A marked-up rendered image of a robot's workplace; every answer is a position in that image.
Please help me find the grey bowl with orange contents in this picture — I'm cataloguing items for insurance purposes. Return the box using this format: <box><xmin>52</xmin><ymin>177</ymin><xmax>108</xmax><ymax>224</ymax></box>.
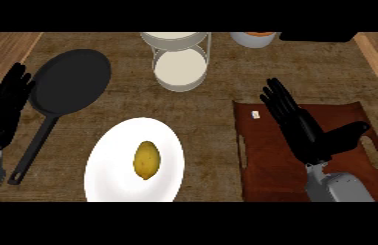
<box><xmin>229</xmin><ymin>32</ymin><xmax>278</xmax><ymax>49</ymax></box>

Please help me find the black frying pan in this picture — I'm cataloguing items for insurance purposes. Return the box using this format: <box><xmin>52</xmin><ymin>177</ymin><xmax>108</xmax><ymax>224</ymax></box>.
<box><xmin>6</xmin><ymin>48</ymin><xmax>112</xmax><ymax>186</ymax></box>

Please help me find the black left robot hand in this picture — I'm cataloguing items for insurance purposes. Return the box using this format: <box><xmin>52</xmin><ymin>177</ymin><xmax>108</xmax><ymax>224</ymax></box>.
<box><xmin>0</xmin><ymin>62</ymin><xmax>37</xmax><ymax>150</ymax></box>

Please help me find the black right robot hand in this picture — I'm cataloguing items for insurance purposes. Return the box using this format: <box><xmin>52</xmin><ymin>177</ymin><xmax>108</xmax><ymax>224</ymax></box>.
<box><xmin>259</xmin><ymin>77</ymin><xmax>372</xmax><ymax>165</ymax></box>

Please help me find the white oval plate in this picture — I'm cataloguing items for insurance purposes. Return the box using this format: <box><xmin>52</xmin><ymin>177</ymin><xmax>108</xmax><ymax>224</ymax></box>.
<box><xmin>83</xmin><ymin>117</ymin><xmax>186</xmax><ymax>203</ymax></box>

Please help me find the brown wooden cutting board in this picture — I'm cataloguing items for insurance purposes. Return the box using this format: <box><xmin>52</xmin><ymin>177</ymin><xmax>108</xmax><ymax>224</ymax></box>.
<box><xmin>232</xmin><ymin>100</ymin><xmax>378</xmax><ymax>203</ymax></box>

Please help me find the grey tiered wire basket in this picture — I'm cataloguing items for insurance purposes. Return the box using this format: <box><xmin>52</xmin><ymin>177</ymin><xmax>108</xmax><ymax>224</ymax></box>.
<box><xmin>139</xmin><ymin>32</ymin><xmax>213</xmax><ymax>93</ymax></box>

